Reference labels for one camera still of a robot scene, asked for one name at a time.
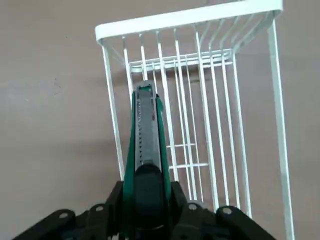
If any white wire rack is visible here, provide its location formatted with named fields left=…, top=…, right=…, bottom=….
left=94, top=0, right=296, bottom=240

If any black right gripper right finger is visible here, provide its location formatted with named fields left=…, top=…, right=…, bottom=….
left=171, top=181, right=276, bottom=240

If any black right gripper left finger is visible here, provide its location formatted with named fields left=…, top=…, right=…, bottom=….
left=9, top=180, right=125, bottom=240

